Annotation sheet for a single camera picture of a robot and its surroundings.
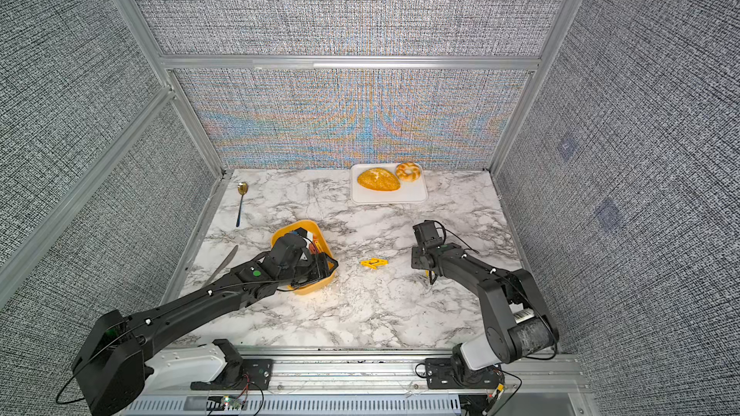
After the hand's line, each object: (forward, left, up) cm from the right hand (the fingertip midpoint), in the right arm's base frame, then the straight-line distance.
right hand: (424, 249), depth 93 cm
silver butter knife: (-3, +66, -5) cm, 66 cm away
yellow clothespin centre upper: (-3, +15, -3) cm, 15 cm away
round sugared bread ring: (+37, +2, -3) cm, 37 cm away
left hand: (-10, +27, +9) cm, 30 cm away
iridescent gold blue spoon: (+28, +67, -3) cm, 73 cm away
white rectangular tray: (+30, +2, -7) cm, 30 cm away
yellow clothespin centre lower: (-4, +17, -3) cm, 18 cm away
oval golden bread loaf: (+30, +14, 0) cm, 33 cm away
